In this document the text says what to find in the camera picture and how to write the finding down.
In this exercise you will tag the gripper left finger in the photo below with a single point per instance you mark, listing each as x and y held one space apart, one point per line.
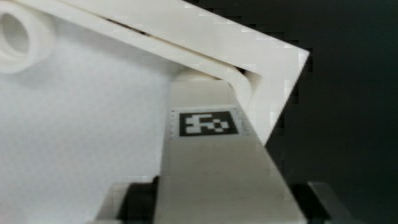
128 204

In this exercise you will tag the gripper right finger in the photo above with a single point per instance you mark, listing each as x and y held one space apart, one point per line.
320 204

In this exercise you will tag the white desk top tray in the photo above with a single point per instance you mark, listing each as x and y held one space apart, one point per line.
93 53

